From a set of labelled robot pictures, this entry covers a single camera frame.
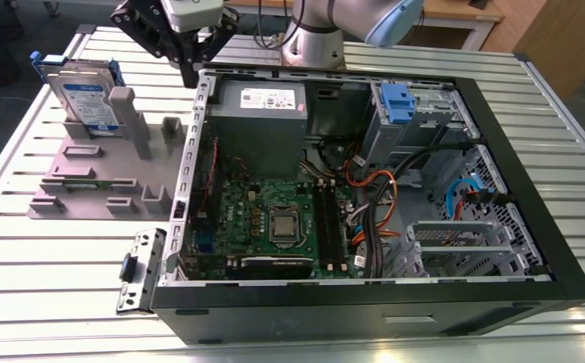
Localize green motherboard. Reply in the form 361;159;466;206
181;177;369;281

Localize grey power supply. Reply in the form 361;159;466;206
205;78;309;182

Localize black RAM slot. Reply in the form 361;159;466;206
314;180;337;271
328;180;350;271

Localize green RAM stick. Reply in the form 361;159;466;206
62;180;117;191

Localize metal disk bay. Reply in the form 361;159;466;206
405;221;545;279

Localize black PC case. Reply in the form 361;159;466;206
149;60;585;346

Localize hard disk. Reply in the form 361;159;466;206
29;51;125;137

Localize wooden desk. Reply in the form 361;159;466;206
417;0;506;50

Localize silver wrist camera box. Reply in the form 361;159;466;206
163;0;222;34

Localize CPU socket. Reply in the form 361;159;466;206
266;205;308;251

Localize brown cabinet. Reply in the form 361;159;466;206
481;0;585;100

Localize grey parts rack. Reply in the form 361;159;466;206
27;85;190;221

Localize orange and red wire bundle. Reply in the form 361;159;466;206
345;143;405;247

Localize blue data wire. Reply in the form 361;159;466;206
444;172;485;220

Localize black power wire connector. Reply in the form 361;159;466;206
466;191;513;208

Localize metal optical drive cage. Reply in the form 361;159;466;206
360;81;478;178

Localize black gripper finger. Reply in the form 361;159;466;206
110;0;191;88
189;10;241;88

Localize thick black cable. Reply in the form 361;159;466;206
360;141;480;279

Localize silver CPU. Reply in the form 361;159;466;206
272;215;298;237

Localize blue plastic drive latch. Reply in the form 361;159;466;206
380;83;417;125

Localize thin red wire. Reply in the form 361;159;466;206
197;135;222;220

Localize metal slot retention bracket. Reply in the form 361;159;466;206
114;227;169;315

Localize yellow and black wires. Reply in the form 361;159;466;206
300;158;337;182

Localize black graphics card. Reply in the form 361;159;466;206
225;255;314;281

